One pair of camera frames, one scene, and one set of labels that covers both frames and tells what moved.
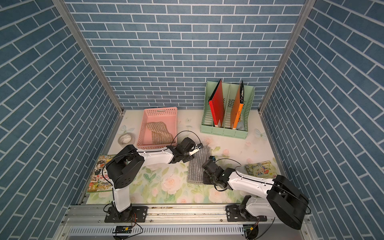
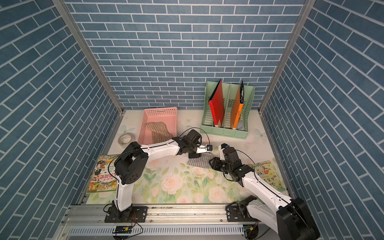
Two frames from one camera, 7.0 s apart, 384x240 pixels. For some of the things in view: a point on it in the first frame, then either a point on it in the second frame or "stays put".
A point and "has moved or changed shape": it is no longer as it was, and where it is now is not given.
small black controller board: (122, 229) stays put
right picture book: (263, 169) stays put
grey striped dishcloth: (195, 171) has moved or changed shape
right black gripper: (205, 180) → (215, 164)
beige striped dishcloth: (160, 135) stays put
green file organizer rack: (230, 92) stays put
